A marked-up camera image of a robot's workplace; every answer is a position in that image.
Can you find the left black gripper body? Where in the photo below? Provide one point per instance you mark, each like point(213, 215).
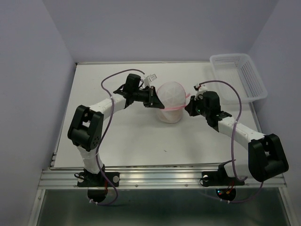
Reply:
point(141, 95)

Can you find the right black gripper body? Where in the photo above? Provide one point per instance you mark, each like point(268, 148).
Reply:
point(201, 109)

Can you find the white mesh laundry bag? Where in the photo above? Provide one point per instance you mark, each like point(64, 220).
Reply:
point(173, 96)

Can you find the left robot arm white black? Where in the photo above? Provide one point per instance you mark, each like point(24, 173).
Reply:
point(85, 130)

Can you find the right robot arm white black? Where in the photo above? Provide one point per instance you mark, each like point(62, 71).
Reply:
point(266, 157)

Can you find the white plastic basket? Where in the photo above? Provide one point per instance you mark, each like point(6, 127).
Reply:
point(239, 71)

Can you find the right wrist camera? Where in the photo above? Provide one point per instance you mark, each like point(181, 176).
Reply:
point(200, 90)

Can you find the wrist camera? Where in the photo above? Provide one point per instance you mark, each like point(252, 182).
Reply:
point(149, 79)
point(200, 90)

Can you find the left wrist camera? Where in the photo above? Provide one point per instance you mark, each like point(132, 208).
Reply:
point(149, 79)

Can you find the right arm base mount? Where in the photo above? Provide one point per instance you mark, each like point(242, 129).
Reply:
point(219, 178)

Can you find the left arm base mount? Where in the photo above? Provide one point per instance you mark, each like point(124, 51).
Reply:
point(87, 179)

